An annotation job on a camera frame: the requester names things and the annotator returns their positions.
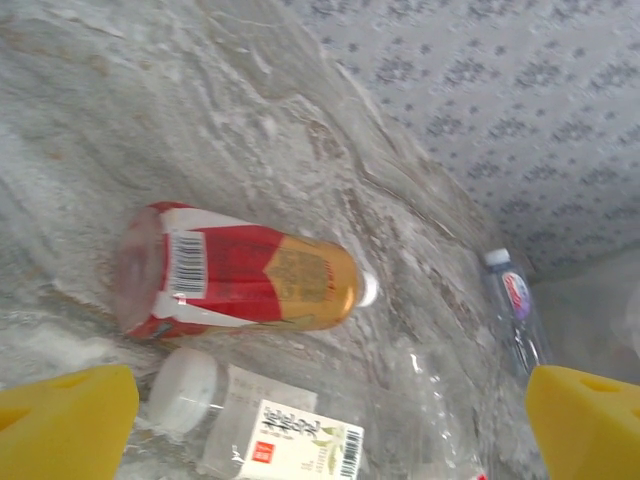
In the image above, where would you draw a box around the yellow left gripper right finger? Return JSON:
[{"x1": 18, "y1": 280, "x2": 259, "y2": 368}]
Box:
[{"x1": 524, "y1": 364, "x2": 640, "y2": 480}]

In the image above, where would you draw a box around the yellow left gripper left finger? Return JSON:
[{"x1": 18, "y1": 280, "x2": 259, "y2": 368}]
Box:
[{"x1": 0, "y1": 364, "x2": 140, "y2": 480}]

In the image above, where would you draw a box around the clear water bottle purple-red label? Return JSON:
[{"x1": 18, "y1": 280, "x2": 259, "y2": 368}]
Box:
[{"x1": 480, "y1": 247, "x2": 554, "y2": 379}]

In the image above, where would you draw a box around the red and yellow label bottle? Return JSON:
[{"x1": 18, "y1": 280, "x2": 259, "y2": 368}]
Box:
[{"x1": 112, "y1": 201, "x2": 380, "y2": 341}]

